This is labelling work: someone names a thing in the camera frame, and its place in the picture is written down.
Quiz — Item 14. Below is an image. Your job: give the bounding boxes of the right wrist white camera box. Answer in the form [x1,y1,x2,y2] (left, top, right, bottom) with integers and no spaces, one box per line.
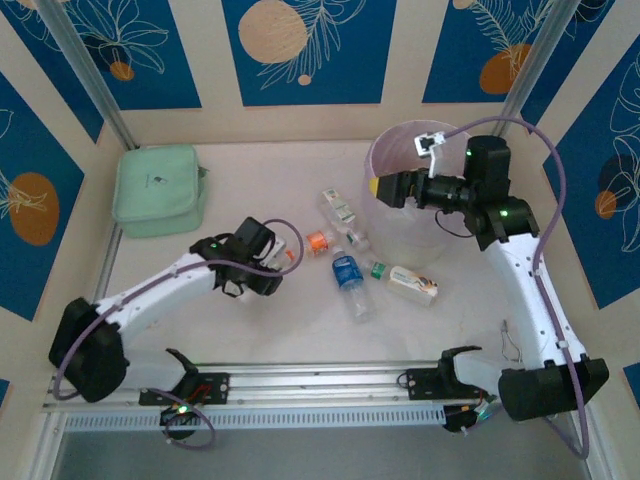
[412,130,447,174]

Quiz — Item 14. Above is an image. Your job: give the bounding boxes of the pale lavender plastic bin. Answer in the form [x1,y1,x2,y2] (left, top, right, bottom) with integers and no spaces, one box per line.
[359,119,474,267]

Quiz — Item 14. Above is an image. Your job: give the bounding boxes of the aluminium frame post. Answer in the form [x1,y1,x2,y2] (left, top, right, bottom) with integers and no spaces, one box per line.
[37,0,137,151]
[487,0,584,142]

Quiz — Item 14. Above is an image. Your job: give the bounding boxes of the bent metal wire hooks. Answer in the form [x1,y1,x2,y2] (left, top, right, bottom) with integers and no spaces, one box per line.
[498,322,525,362]

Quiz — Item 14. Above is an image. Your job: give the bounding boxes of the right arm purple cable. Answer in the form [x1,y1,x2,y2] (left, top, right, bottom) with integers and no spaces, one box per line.
[442,115,591,460]

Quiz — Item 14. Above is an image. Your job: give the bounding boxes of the small clear bottle green label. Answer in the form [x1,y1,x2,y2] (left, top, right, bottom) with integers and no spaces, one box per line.
[344,227,371,251]

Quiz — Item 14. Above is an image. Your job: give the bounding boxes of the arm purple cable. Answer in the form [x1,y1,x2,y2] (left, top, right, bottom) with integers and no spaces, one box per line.
[52,218,306,451]
[442,115,591,460]

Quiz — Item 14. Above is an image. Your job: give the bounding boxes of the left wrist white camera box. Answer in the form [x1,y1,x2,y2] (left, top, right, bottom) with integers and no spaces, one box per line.
[258,238,290,267]

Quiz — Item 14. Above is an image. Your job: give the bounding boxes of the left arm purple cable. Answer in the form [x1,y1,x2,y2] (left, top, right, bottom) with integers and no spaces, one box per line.
[52,218,306,451]

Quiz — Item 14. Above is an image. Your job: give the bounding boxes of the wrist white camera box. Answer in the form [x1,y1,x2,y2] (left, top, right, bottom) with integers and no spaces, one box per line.
[412,130,447,174]
[258,238,290,267]

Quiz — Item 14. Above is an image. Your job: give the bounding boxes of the long aluminium base rail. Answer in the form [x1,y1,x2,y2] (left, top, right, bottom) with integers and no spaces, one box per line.
[42,360,506,410]

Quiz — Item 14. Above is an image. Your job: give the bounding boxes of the clear bottle green white label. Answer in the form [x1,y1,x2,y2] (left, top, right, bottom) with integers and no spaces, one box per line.
[319,188,357,229]

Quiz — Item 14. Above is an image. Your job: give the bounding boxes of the grey frame leg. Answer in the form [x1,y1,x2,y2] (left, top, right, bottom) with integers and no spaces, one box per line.
[27,412,69,480]
[567,414,619,480]

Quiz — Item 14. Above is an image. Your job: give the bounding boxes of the grey slotted cable duct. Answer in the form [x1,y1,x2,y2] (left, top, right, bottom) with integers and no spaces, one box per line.
[64,405,446,431]

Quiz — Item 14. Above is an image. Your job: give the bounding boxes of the small circuit board green light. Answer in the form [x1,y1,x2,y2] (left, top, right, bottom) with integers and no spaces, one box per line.
[159,399,201,426]
[442,403,494,435]

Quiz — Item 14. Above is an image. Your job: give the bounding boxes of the white colourful label bottle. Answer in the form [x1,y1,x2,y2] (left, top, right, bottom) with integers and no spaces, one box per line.
[368,259,440,306]

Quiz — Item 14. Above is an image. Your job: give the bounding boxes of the blue Pocari Sweat bottle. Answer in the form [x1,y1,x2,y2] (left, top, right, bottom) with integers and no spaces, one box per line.
[330,246,376,324]

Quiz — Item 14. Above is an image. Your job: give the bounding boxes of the aluminium side rail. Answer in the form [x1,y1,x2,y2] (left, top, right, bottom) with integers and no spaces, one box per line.
[92,222,124,301]

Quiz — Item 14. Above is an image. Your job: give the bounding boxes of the orange label orange cap bottle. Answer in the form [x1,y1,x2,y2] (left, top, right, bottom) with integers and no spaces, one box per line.
[283,227,339,262]

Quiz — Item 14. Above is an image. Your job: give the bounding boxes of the mint green zip pouch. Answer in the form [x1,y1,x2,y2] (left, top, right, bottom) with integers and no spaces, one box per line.
[112,144,211,239]

